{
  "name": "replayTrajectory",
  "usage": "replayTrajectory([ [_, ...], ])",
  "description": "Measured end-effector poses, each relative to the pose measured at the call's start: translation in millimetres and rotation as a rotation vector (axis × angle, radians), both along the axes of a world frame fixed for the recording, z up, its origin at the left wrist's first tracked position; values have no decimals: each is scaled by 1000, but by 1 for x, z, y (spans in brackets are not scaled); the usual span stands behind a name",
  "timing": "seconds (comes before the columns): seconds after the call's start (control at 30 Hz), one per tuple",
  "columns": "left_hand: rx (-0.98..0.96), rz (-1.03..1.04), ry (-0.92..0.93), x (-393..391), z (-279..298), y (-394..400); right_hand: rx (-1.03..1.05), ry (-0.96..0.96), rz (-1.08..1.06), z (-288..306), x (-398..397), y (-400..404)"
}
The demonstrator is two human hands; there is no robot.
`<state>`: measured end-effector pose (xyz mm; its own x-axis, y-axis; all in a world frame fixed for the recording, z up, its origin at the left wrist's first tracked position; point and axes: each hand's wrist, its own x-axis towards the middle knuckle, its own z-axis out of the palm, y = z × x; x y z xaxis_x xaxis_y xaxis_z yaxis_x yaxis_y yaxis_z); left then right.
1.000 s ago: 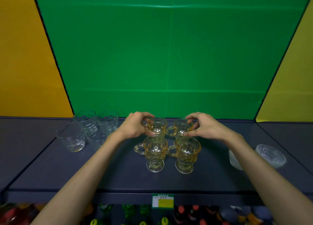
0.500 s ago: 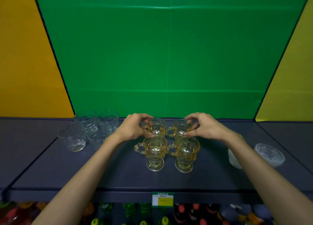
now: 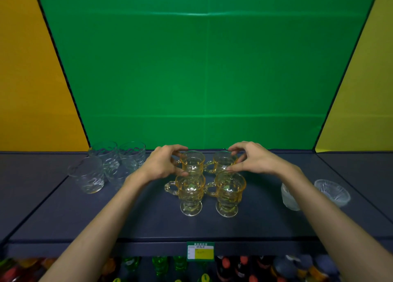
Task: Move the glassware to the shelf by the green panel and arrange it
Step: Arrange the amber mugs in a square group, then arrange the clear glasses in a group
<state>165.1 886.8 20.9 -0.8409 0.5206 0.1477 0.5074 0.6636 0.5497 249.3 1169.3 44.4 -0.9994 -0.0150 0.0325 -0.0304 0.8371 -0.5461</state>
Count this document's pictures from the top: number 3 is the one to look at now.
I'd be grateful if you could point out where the amber footed mug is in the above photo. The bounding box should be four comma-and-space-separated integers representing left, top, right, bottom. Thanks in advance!
164, 172, 206, 217
204, 150, 239, 175
176, 150, 206, 176
205, 171, 247, 218

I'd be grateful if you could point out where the orange back panel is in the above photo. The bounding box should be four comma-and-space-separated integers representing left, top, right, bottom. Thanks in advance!
0, 0, 90, 153

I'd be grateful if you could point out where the green yellow price label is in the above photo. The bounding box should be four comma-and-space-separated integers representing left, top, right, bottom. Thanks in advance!
186, 242, 215, 262

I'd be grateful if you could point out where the green back panel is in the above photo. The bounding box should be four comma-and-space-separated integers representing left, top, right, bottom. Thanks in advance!
32, 0, 381, 151

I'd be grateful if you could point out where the group of amber red-capped bottles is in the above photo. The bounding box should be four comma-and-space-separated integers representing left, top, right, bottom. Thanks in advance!
0, 257, 59, 282

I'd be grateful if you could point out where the clear tumbler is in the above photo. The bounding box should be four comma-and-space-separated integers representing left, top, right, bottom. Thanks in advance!
118, 141, 147, 172
104, 165, 133, 191
67, 156, 106, 194
88, 141, 120, 172

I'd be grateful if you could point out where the person's left forearm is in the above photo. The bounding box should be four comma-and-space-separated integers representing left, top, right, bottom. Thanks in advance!
40, 171, 149, 282

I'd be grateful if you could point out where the pale yellow back panel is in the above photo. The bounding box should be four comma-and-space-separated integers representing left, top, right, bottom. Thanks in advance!
314, 0, 393, 153

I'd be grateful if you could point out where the group of green soda bottles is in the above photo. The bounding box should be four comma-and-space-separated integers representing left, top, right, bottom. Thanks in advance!
121, 255, 212, 282

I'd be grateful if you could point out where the person's left hand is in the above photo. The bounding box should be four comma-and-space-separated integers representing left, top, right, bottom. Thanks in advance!
135, 144, 190, 183

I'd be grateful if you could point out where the person's right forearm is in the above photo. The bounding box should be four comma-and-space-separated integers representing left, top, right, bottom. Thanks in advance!
282, 165, 393, 282

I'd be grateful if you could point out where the group of dark jugs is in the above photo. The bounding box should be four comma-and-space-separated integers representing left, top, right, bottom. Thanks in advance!
270, 254, 341, 282

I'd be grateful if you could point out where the person's right hand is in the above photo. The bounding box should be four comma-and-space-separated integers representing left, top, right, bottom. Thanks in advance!
227, 141, 304, 182

